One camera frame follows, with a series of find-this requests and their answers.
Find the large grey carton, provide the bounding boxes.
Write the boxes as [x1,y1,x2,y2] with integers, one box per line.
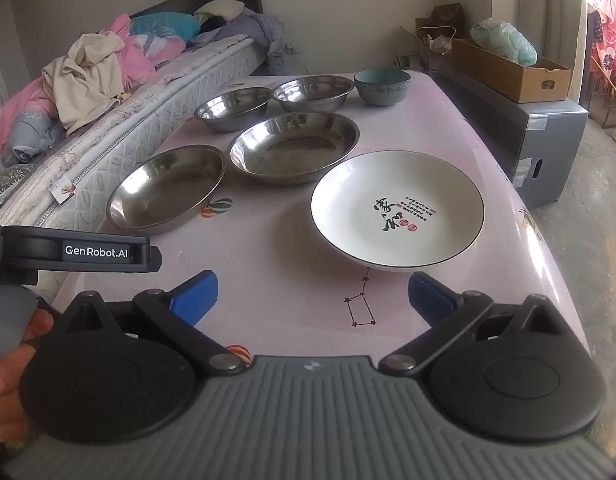
[430,72,589,210]

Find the white plate with black print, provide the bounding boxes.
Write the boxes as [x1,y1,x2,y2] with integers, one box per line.
[310,151,485,272]

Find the long cardboard box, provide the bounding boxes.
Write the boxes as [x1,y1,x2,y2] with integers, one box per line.
[450,37,573,104]

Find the teal patterned quilt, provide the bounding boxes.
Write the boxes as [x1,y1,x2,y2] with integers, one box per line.
[129,11,201,41]

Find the grey floral pillow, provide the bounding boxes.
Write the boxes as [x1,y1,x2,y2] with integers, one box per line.
[0,162,36,211]

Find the pink hanging clothes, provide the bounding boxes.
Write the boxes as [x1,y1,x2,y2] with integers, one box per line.
[585,0,616,81]

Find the open cardboard box with clutter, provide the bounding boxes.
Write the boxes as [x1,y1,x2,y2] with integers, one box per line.
[400,17,459,56]

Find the beige garment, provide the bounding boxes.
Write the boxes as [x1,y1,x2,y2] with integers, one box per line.
[42,30,126,136]

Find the mattress label tag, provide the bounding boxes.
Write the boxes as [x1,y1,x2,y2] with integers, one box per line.
[50,180,78,206]

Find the pale green plastic bag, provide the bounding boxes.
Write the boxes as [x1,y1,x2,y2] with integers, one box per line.
[469,17,539,67]

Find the shallow steel bowl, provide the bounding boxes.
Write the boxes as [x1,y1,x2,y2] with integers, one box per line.
[106,145,225,235]

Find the person's left hand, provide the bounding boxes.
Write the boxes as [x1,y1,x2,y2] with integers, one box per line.
[0,309,55,443]

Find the purple grey garment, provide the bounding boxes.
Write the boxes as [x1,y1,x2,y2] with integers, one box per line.
[188,7,286,76]

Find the pink and grey blanket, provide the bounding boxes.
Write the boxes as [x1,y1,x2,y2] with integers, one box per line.
[0,14,186,171]

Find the cream cloth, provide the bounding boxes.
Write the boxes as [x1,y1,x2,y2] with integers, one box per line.
[195,0,246,23]

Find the white quilted mattress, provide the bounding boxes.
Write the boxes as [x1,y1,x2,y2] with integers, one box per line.
[0,35,269,306]

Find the teal ceramic bowl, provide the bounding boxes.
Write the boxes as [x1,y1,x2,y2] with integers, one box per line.
[354,69,412,107]

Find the small white carton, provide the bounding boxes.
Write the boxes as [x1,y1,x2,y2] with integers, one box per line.
[394,52,431,72]

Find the large deep steel bowl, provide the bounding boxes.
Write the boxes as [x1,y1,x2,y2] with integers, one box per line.
[228,112,361,186]

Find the pink printed tablecloth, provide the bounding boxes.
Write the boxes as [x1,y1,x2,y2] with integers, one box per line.
[53,72,589,361]

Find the brown paper bag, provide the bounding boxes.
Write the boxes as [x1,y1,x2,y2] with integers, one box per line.
[433,3,464,31]

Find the small steel bowl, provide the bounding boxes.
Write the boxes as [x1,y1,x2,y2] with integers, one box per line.
[271,75,356,113]
[194,87,272,134]

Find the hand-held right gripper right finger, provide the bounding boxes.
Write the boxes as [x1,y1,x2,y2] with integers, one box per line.
[378,271,579,377]

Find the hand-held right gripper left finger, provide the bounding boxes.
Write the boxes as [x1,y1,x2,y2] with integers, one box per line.
[53,270,249,377]

